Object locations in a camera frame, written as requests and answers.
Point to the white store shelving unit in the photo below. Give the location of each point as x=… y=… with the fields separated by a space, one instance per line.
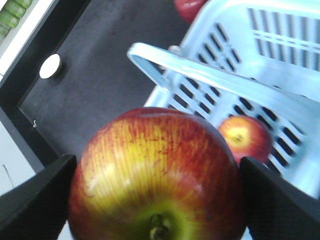
x=18 y=21

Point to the light blue plastic basket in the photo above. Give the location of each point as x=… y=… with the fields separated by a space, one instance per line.
x=259 y=58

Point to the red yellow apple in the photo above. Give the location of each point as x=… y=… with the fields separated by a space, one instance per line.
x=247 y=136

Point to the small white dish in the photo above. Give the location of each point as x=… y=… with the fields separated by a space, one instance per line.
x=50 y=67

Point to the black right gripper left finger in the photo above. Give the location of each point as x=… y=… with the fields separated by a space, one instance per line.
x=38 y=208

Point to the black wooden produce stand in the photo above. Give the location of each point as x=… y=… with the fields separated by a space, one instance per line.
x=96 y=82

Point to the dark red apple front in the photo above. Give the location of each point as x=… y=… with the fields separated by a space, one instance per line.
x=188 y=9

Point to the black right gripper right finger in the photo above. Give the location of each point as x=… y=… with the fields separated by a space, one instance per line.
x=277 y=210

